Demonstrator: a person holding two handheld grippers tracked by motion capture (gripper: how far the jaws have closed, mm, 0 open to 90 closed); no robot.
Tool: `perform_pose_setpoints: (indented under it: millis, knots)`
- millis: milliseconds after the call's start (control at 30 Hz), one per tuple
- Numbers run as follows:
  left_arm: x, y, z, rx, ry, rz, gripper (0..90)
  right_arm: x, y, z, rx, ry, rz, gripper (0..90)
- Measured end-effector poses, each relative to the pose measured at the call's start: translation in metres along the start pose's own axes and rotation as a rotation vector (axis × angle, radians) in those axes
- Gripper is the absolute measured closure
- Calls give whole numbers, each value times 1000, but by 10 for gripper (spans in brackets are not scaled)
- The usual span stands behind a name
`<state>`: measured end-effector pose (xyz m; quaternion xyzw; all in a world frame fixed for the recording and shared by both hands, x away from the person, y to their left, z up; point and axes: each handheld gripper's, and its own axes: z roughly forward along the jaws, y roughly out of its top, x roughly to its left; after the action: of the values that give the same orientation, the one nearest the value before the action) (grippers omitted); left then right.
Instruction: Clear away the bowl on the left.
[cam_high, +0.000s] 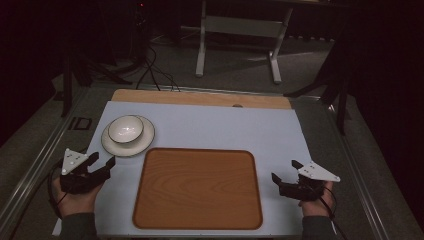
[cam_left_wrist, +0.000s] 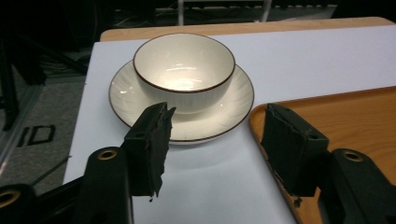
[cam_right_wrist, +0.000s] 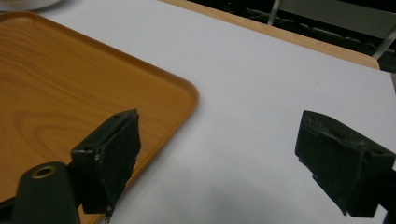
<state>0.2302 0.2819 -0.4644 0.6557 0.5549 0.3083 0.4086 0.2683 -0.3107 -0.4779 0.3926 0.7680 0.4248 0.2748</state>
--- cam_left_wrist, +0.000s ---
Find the white bowl with brown rim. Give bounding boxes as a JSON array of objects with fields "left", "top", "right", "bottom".
[{"left": 132, "top": 32, "right": 236, "bottom": 115}]

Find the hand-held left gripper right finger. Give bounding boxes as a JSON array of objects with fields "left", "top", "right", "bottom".
[{"left": 261, "top": 103, "right": 331, "bottom": 198}]

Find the white plate with brown rim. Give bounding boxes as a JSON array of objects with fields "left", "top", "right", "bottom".
[{"left": 107, "top": 59, "right": 255, "bottom": 144}]

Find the wooden tray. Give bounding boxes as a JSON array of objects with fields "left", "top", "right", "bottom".
[{"left": 247, "top": 86, "right": 396, "bottom": 224}]

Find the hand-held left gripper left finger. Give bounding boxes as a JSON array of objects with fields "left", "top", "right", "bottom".
[{"left": 120, "top": 102, "right": 177, "bottom": 198}]

